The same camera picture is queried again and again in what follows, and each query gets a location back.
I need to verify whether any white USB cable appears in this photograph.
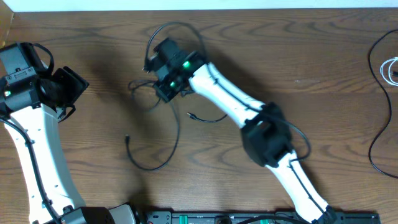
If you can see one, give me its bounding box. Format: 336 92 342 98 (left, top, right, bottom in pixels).
379 56 398 87

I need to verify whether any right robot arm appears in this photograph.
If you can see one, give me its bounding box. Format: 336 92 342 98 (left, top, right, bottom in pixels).
144 39 336 223

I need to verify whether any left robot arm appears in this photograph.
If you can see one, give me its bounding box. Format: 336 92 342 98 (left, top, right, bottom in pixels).
1 42 137 223

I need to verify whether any cardboard box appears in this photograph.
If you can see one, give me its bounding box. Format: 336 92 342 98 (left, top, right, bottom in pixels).
0 0 14 48

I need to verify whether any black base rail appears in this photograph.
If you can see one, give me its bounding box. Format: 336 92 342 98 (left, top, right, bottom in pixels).
146 211 381 224

